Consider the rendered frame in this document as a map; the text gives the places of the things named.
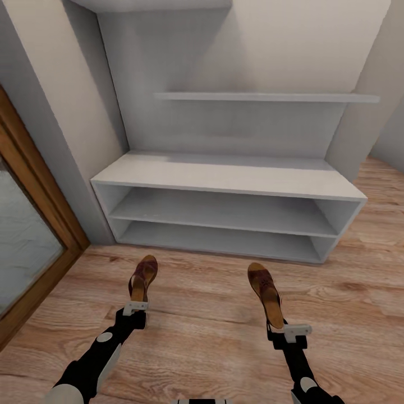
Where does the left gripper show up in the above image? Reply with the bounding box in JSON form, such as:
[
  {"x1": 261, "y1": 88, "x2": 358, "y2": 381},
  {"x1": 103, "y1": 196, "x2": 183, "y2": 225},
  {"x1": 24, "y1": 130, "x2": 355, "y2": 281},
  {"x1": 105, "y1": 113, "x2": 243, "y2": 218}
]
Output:
[{"x1": 115, "y1": 310, "x2": 146, "y2": 335}]

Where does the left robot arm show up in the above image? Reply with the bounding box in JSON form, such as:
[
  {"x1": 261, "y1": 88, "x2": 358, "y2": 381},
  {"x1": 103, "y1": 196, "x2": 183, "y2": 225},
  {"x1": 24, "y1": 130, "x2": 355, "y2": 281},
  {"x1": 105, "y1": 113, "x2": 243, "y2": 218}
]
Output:
[{"x1": 37, "y1": 301, "x2": 151, "y2": 404}]

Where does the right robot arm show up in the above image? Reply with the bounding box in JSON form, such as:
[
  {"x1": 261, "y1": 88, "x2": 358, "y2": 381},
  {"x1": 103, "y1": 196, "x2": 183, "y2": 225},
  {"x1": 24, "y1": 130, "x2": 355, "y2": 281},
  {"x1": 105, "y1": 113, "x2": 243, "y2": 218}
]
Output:
[{"x1": 267, "y1": 321, "x2": 345, "y2": 404}]

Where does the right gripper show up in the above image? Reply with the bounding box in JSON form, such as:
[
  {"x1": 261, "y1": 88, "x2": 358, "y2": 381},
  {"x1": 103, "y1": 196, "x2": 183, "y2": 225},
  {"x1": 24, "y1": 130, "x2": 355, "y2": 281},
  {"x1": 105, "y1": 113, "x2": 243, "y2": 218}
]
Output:
[{"x1": 267, "y1": 321, "x2": 307, "y2": 362}]

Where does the sandal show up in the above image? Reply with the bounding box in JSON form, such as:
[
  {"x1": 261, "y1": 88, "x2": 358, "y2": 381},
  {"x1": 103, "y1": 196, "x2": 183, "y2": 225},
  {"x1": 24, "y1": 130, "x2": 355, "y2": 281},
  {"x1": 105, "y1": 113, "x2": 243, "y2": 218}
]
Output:
[
  {"x1": 247, "y1": 262, "x2": 285, "y2": 329},
  {"x1": 128, "y1": 255, "x2": 158, "y2": 302}
]

